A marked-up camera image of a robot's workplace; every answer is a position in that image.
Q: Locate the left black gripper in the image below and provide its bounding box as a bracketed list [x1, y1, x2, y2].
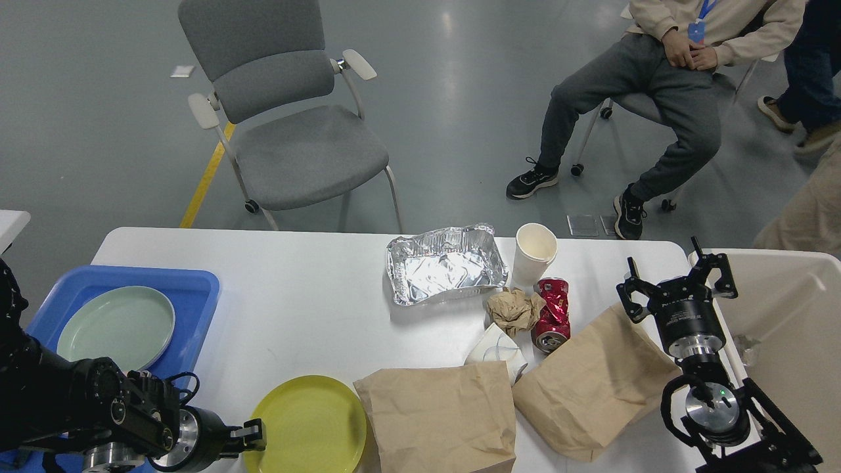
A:
[148, 407, 267, 472]

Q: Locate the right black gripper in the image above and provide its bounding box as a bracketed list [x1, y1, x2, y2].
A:
[616, 236, 739, 359]

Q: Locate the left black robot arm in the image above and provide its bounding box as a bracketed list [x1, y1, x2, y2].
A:
[2, 263, 269, 472]

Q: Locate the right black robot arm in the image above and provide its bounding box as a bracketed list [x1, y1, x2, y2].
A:
[616, 238, 823, 472]

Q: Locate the yellow plate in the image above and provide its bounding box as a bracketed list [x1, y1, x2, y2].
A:
[243, 375, 367, 472]

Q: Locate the beige plastic bin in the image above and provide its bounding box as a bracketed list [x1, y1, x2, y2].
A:
[717, 248, 840, 472]

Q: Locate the crushed red soda can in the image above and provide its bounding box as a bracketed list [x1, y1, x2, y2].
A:
[531, 278, 572, 355]

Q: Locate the right brown paper bag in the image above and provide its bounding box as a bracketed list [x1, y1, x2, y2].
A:
[512, 304, 681, 463]

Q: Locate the brown paper bag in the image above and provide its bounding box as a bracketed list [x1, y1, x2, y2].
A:
[353, 361, 516, 472]
[512, 304, 681, 463]

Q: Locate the blue plastic tray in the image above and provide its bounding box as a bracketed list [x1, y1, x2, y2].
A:
[0, 265, 221, 473]

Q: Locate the tan cloth at right edge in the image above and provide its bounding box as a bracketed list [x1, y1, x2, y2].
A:
[753, 138, 840, 256]

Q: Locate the pale green plate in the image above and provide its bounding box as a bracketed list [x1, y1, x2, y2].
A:
[57, 286, 176, 371]

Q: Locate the crumpled brown paper ball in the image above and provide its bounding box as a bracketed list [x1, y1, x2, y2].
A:
[486, 287, 546, 338]

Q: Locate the left brown paper bag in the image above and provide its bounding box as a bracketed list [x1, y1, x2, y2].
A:
[353, 361, 516, 472]

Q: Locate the white chair under person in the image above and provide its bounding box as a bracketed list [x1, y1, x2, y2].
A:
[570, 7, 783, 212]

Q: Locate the aluminium foil tray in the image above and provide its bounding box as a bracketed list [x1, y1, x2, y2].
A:
[386, 223, 509, 307]

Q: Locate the standing person in jeans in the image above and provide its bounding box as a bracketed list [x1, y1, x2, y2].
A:
[758, 1, 840, 155]

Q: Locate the seated person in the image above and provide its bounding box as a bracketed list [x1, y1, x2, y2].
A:
[505, 0, 806, 240]

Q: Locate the grey office chair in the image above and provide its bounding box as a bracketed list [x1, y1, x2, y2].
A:
[177, 1, 399, 229]

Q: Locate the white side table corner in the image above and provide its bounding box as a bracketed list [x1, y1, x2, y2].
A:
[0, 209, 32, 254]

